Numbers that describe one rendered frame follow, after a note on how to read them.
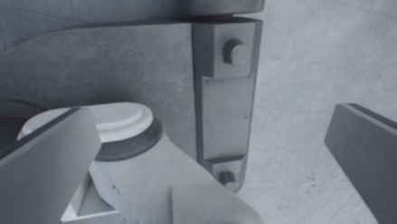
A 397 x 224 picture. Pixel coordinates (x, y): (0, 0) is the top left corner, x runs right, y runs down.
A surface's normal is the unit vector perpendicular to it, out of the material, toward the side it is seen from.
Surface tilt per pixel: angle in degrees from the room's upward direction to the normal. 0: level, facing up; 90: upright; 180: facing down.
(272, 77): 0
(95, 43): 0
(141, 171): 90
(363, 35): 0
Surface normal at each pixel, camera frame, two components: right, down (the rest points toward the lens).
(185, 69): 0.18, 0.47
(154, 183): -0.03, -0.88
